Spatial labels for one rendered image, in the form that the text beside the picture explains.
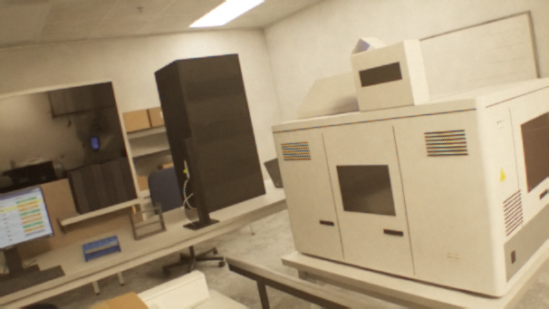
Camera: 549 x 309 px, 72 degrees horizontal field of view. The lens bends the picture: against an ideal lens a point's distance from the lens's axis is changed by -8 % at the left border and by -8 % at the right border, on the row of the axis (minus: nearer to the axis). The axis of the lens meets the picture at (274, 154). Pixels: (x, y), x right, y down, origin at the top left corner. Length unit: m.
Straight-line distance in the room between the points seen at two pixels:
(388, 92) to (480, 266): 0.54
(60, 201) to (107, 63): 2.81
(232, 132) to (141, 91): 2.76
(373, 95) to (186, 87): 1.75
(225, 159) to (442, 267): 1.93
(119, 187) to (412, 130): 2.08
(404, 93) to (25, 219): 2.06
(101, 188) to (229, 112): 1.00
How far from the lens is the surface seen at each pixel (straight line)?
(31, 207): 2.53
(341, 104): 1.49
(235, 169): 2.90
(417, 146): 1.17
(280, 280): 1.30
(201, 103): 2.80
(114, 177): 2.80
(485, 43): 4.33
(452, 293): 1.27
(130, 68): 5.50
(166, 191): 4.61
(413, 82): 1.16
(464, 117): 1.08
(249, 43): 6.39
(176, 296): 1.44
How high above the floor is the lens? 1.50
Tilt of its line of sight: 6 degrees down
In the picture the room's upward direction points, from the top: 11 degrees counter-clockwise
